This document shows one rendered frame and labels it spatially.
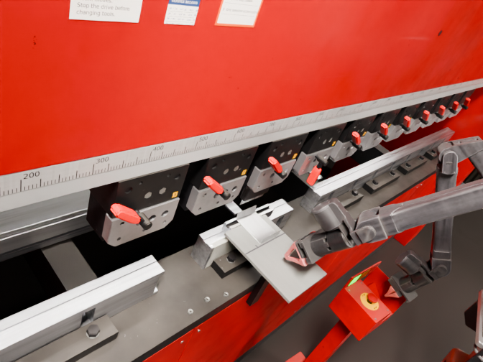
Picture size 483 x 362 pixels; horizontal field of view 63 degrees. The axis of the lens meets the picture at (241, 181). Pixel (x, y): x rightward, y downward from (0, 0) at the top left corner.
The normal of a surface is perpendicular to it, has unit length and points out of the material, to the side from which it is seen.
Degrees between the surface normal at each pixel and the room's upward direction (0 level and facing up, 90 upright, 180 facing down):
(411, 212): 77
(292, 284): 0
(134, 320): 0
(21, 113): 90
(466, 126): 90
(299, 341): 0
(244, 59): 90
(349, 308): 90
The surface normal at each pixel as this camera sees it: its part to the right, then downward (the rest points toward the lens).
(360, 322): -0.75, 0.16
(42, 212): 0.33, -0.75
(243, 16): 0.66, 0.62
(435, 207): -0.37, 0.26
